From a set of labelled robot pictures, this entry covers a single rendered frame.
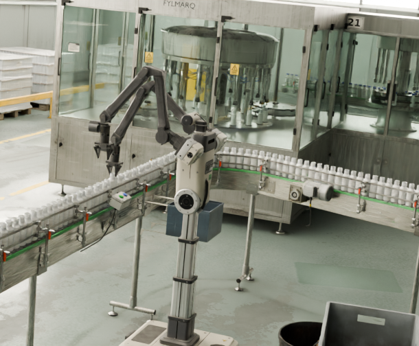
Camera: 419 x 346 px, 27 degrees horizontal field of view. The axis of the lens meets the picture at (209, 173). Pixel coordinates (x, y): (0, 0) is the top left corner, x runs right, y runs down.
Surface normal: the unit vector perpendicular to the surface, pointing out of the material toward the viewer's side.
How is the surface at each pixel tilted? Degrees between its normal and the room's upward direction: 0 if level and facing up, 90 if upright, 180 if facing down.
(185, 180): 101
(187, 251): 90
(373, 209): 90
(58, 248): 90
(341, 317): 90
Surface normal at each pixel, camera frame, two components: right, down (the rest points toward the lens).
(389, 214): -0.59, 0.14
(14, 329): 0.09, -0.97
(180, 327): -0.33, 0.17
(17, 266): 0.94, 0.15
